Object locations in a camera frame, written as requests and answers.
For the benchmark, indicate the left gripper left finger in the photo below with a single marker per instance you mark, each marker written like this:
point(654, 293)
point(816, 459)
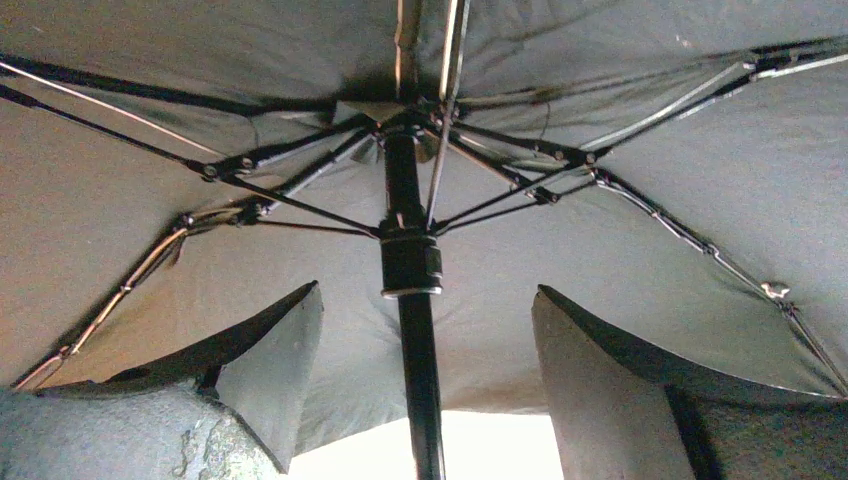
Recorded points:
point(229, 404)

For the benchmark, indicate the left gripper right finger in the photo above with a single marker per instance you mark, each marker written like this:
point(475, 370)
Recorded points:
point(624, 408)

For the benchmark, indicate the beige folding umbrella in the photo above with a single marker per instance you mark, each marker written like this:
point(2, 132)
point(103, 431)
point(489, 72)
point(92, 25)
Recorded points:
point(169, 169)

